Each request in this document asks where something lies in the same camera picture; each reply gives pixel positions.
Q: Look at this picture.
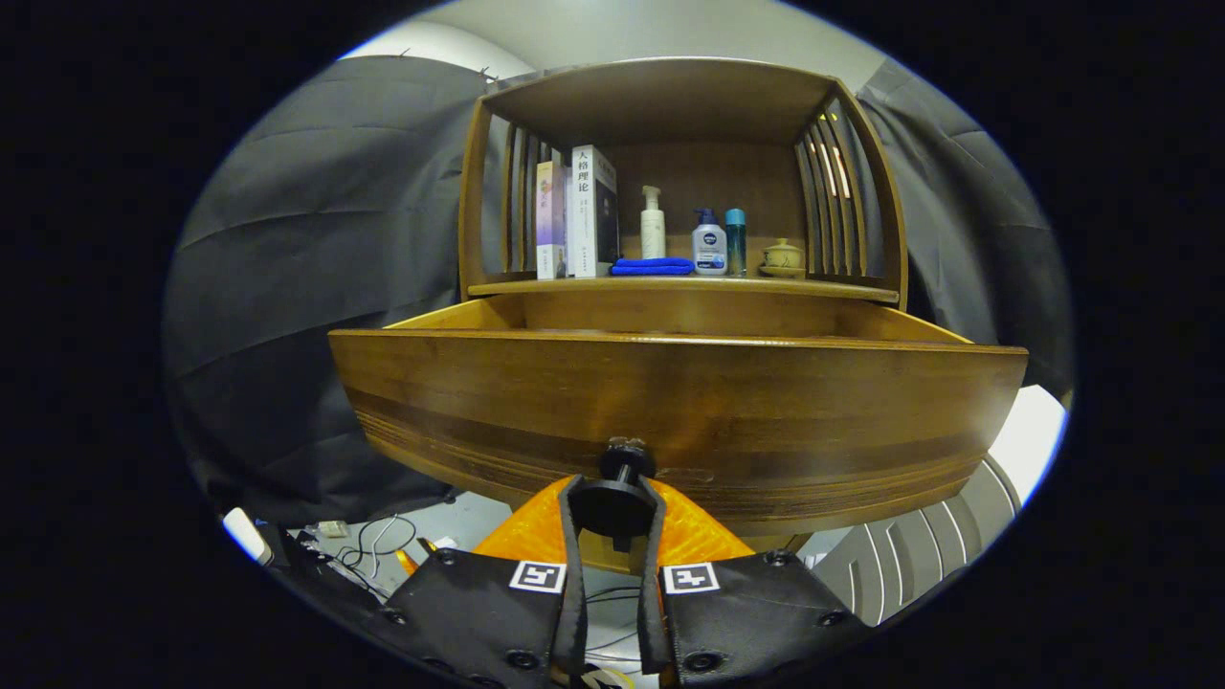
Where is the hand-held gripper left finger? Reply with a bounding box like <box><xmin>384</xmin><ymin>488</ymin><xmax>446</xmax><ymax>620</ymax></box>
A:
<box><xmin>378</xmin><ymin>475</ymin><xmax>590</xmax><ymax>689</ymax></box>

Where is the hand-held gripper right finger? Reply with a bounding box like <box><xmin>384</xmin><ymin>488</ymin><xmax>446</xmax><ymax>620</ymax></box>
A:
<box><xmin>636</xmin><ymin>476</ymin><xmax>874</xmax><ymax>689</ymax></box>

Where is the black drawer knob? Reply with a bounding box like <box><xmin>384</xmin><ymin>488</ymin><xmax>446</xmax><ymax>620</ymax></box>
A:
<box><xmin>571</xmin><ymin>436</ymin><xmax>661</xmax><ymax>554</ymax></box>

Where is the wooden drawer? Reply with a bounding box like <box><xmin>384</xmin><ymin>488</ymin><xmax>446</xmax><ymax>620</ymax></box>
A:
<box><xmin>328</xmin><ymin>290</ymin><xmax>1031</xmax><ymax>539</ymax></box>

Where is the wooden cabinet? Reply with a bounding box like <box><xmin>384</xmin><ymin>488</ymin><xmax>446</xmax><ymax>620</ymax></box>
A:
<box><xmin>457</xmin><ymin>57</ymin><xmax>910</xmax><ymax>575</ymax></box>

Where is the grey ribbed panel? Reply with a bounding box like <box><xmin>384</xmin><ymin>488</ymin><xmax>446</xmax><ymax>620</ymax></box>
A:
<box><xmin>799</xmin><ymin>455</ymin><xmax>1023</xmax><ymax>628</ymax></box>

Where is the blue folded cloth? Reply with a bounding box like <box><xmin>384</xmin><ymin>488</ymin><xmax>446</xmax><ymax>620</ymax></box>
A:
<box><xmin>610</xmin><ymin>256</ymin><xmax>696</xmax><ymax>278</ymax></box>

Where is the white bottle with blue label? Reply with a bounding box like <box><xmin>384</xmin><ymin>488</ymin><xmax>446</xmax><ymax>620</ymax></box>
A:
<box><xmin>692</xmin><ymin>208</ymin><xmax>728</xmax><ymax>277</ymax></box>

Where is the white pump bottle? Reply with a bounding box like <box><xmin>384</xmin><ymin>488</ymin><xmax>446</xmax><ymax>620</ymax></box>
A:
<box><xmin>640</xmin><ymin>186</ymin><xmax>667</xmax><ymax>260</ymax></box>

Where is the tan lidded teacup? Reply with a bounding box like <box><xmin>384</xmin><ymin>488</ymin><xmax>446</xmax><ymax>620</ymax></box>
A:
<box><xmin>760</xmin><ymin>238</ymin><xmax>807</xmax><ymax>278</ymax></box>

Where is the purple book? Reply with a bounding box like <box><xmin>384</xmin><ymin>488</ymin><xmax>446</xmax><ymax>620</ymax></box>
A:
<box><xmin>536</xmin><ymin>160</ymin><xmax>568</xmax><ymax>280</ymax></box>

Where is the white book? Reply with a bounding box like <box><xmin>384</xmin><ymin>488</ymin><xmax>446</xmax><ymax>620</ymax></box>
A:
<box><xmin>567</xmin><ymin>144</ymin><xmax>621</xmax><ymax>279</ymax></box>

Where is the white panel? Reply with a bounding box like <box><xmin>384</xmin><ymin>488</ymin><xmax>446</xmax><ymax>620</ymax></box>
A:
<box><xmin>986</xmin><ymin>385</ymin><xmax>1069</xmax><ymax>508</ymax></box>

